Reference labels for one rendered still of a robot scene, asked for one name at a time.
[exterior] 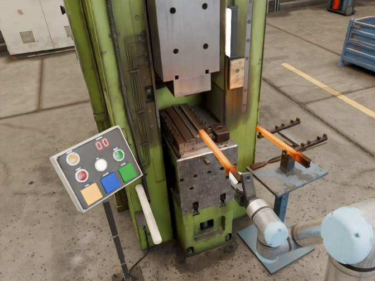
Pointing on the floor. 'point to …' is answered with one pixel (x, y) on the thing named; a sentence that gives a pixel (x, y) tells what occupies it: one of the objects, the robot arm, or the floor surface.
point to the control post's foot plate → (136, 274)
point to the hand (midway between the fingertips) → (232, 172)
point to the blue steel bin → (360, 43)
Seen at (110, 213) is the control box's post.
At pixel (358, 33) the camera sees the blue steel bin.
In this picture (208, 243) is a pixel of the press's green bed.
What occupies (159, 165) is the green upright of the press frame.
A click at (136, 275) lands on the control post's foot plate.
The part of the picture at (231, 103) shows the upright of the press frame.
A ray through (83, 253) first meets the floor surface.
